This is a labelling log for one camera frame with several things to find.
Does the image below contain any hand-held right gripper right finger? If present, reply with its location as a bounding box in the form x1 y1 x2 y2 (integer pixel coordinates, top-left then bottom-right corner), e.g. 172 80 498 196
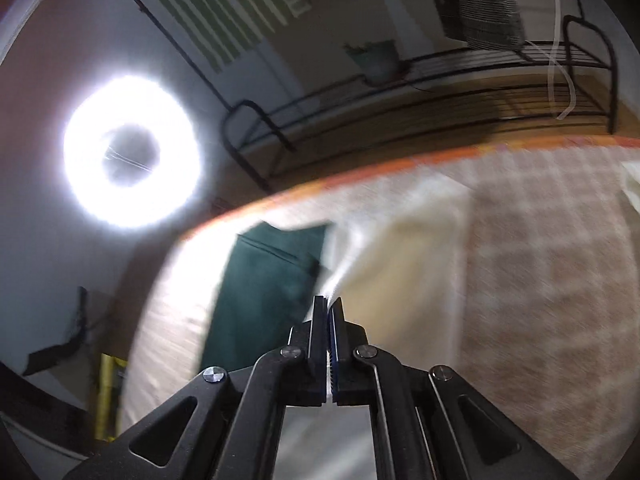
327 297 581 480

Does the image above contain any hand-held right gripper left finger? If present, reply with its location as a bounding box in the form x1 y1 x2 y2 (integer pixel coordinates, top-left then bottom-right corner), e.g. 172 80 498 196
62 295 330 480

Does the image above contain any cream white garment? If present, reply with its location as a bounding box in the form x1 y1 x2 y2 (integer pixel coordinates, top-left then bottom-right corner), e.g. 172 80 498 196
277 172 483 480

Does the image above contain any dark green garment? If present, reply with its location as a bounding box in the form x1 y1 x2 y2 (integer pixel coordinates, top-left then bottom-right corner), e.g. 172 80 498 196
200 222 333 378

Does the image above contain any patterned bed sheet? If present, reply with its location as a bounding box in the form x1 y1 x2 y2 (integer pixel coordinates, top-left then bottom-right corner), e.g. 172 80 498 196
120 135 640 480

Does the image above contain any yellow object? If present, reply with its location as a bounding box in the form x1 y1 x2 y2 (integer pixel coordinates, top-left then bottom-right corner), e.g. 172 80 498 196
97 352 128 443

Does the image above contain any grey checked cloth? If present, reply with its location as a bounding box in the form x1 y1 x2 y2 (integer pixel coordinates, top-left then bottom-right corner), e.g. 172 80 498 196
434 0 527 51

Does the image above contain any ring light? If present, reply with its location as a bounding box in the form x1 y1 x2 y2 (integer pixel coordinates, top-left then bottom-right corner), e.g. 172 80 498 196
62 75 205 231

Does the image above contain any black metal bunk bed frame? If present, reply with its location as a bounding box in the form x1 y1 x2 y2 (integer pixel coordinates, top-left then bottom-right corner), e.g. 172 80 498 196
221 0 619 193

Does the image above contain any green striped wall hanging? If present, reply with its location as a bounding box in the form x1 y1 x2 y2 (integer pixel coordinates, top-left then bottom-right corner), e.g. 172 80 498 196
150 0 308 73

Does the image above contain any white cable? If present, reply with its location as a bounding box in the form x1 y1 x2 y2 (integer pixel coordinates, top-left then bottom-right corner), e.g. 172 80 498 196
539 0 583 121

